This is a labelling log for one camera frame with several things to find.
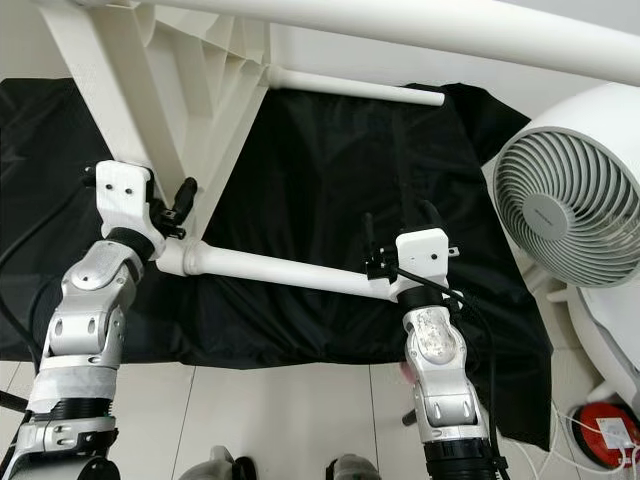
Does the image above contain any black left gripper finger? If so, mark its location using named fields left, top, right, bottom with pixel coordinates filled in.
left=171, top=176, right=200, bottom=224

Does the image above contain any white plastic table leg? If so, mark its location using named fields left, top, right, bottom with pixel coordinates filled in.
left=150, top=0, right=640, bottom=87
left=154, top=237, right=407, bottom=302
left=264, top=64, right=447, bottom=108

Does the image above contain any white plastic table top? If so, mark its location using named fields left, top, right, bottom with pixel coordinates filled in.
left=40, top=0, right=272, bottom=252

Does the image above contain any black fabric table cover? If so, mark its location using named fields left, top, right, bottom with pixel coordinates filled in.
left=0, top=78, right=557, bottom=452

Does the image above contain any grey robot right leg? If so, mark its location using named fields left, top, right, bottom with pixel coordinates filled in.
left=324, top=454, right=382, bottom=480

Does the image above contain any grey robot leg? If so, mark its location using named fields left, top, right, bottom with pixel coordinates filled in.
left=324, top=454, right=382, bottom=480
left=194, top=446, right=257, bottom=480

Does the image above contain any grey robot left leg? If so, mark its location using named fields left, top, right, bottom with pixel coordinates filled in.
left=194, top=446, right=257, bottom=480

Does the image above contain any red round device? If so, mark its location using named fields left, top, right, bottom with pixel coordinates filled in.
left=574, top=399, right=640, bottom=470

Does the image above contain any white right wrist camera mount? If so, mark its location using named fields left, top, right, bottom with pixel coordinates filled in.
left=389, top=227, right=454, bottom=302

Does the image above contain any white pedestal fan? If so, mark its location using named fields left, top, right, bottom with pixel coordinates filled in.
left=492, top=82, right=640, bottom=402

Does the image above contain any white power cable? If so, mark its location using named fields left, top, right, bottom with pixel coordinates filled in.
left=500, top=408, right=640, bottom=477

